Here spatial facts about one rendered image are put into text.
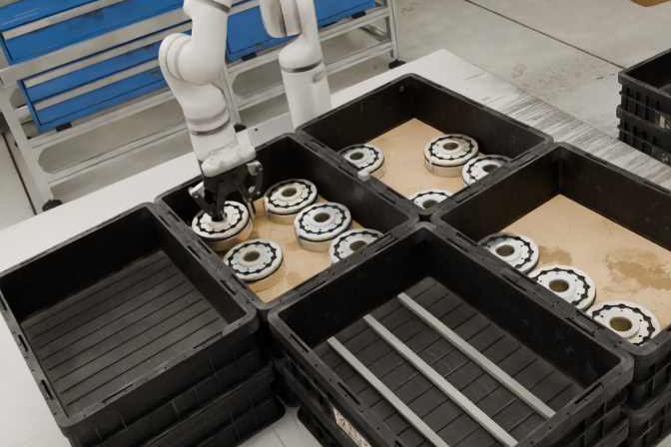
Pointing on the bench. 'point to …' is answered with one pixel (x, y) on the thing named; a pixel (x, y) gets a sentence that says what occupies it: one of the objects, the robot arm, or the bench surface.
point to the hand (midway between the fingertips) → (237, 215)
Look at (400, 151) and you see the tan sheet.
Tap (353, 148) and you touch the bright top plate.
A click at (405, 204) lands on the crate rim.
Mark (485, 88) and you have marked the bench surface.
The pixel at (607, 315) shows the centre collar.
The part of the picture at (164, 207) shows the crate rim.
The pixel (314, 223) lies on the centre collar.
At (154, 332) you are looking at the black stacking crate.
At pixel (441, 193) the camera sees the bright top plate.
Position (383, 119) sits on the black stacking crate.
